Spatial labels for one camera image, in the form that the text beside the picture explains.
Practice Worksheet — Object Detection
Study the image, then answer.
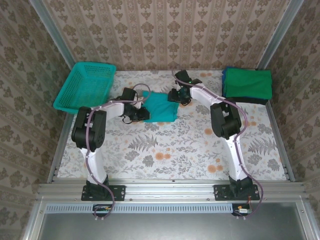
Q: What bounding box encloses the teal t-shirt with print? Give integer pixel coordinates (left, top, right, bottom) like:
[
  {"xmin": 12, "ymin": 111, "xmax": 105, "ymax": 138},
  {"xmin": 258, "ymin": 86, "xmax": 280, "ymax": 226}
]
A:
[{"xmin": 142, "ymin": 91, "xmax": 180, "ymax": 123}]

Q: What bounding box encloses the blue folded t-shirt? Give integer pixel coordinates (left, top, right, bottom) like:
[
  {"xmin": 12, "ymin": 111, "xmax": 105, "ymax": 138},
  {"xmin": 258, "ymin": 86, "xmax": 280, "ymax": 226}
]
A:
[{"xmin": 221, "ymin": 66, "xmax": 230, "ymax": 99}]

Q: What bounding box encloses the floral tablecloth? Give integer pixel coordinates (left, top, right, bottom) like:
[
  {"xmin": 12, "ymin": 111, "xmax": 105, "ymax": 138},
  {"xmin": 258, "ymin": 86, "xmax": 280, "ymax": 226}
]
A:
[{"xmin": 56, "ymin": 69, "xmax": 288, "ymax": 181}]

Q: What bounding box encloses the teal plastic mesh basket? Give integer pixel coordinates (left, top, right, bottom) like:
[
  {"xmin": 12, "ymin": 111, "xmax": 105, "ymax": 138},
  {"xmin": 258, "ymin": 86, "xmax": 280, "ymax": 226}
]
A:
[{"xmin": 53, "ymin": 61, "xmax": 117, "ymax": 115}]

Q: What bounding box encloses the green folded t-shirt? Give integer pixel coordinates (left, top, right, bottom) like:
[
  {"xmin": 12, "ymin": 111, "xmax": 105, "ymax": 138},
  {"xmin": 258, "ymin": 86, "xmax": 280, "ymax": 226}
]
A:
[{"xmin": 223, "ymin": 67, "xmax": 273, "ymax": 100}]

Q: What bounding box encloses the black folded t-shirt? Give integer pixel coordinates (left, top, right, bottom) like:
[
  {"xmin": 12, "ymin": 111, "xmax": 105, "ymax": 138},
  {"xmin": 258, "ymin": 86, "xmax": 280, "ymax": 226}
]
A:
[{"xmin": 221, "ymin": 96, "xmax": 268, "ymax": 106}]

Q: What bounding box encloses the grey metal sheet panel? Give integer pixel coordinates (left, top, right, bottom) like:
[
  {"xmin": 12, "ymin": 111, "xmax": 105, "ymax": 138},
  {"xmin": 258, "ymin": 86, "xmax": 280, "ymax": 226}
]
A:
[{"xmin": 22, "ymin": 202, "xmax": 320, "ymax": 240}]

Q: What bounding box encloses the aluminium mounting rail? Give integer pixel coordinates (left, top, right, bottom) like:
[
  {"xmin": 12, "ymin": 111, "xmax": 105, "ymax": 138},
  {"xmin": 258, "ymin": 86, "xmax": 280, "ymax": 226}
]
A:
[{"xmin": 37, "ymin": 181, "xmax": 306, "ymax": 203}]

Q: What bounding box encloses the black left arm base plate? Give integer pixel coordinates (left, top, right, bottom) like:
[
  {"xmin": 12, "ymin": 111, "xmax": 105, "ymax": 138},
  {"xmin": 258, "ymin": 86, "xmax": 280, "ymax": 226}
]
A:
[{"xmin": 80, "ymin": 184, "xmax": 126, "ymax": 202}]

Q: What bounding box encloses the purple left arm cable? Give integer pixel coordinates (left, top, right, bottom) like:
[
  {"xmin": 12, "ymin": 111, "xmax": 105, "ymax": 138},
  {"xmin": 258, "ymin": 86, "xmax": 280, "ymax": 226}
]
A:
[{"xmin": 84, "ymin": 82, "xmax": 152, "ymax": 222}]

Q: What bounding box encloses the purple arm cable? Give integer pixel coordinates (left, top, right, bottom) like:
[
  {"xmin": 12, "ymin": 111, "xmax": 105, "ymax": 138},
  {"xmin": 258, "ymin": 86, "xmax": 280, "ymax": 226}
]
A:
[
  {"xmin": 84, "ymin": 82, "xmax": 152, "ymax": 222},
  {"xmin": 171, "ymin": 69, "xmax": 264, "ymax": 221}
]

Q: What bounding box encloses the slotted light blue cable duct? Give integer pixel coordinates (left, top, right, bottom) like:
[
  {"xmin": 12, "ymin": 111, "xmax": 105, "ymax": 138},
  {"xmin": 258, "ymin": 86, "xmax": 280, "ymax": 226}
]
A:
[{"xmin": 46, "ymin": 202, "xmax": 235, "ymax": 214}]

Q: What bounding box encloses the aluminium table side rail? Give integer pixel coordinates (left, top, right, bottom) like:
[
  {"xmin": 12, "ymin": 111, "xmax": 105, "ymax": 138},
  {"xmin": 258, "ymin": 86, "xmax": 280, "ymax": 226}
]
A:
[
  {"xmin": 47, "ymin": 112, "xmax": 75, "ymax": 183},
  {"xmin": 264, "ymin": 102, "xmax": 296, "ymax": 182}
]

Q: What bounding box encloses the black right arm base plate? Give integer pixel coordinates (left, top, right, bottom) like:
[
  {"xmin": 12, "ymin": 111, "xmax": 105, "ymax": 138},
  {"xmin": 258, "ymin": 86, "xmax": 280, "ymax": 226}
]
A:
[{"xmin": 213, "ymin": 184, "xmax": 261, "ymax": 202}]

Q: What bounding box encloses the aluminium frame post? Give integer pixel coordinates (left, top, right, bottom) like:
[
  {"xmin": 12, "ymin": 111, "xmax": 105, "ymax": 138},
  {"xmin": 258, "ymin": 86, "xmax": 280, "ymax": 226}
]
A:
[
  {"xmin": 28, "ymin": 0, "xmax": 76, "ymax": 68},
  {"xmin": 256, "ymin": 0, "xmax": 305, "ymax": 71}
]

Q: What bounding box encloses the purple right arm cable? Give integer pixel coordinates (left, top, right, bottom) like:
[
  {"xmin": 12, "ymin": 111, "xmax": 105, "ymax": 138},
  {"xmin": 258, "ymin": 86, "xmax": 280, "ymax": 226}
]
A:
[{"xmin": 171, "ymin": 69, "xmax": 264, "ymax": 221}]

